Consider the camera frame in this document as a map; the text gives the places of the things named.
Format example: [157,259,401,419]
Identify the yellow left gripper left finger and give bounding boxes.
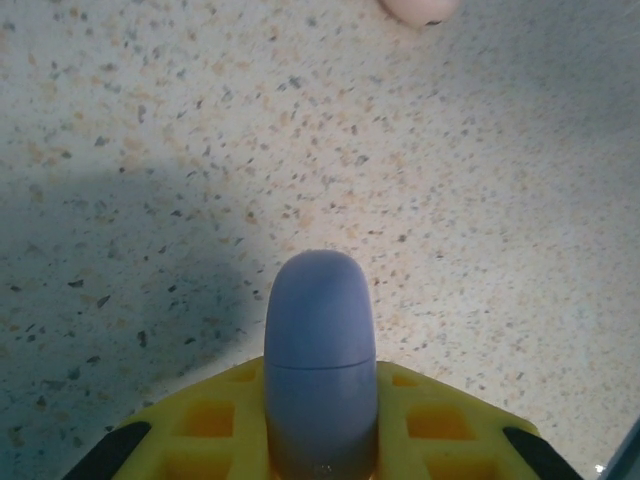
[63,356,272,480]

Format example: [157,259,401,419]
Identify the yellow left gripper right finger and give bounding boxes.
[372,359,585,480]

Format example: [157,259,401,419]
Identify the purple earbud charging case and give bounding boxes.
[263,248,380,480]

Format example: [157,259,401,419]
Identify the pink earbud charging case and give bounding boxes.
[376,0,462,27]

